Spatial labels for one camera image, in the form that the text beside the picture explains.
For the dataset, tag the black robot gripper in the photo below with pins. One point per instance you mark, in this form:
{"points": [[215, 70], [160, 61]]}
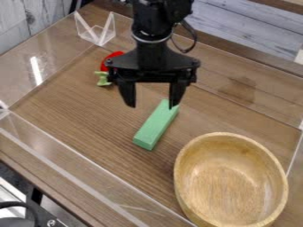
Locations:
{"points": [[152, 62]]}

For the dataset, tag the clear acrylic corner bracket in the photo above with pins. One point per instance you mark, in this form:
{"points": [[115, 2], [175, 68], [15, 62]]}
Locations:
{"points": [[96, 34]]}

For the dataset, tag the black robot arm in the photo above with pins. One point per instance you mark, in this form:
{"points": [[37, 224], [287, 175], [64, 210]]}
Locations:
{"points": [[155, 19]]}

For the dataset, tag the green rectangular block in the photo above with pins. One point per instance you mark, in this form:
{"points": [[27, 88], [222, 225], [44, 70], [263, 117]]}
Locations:
{"points": [[155, 126]]}

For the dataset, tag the brown wooden bowl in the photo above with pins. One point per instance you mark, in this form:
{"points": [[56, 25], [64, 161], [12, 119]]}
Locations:
{"points": [[230, 182]]}

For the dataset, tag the clear acrylic tray wall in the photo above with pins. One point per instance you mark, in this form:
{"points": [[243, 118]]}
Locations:
{"points": [[67, 130]]}

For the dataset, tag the red plush strawberry toy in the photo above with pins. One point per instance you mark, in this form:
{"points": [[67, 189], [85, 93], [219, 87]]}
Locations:
{"points": [[104, 71]]}

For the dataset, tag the black table leg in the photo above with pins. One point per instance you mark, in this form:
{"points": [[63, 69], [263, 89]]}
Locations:
{"points": [[33, 199]]}

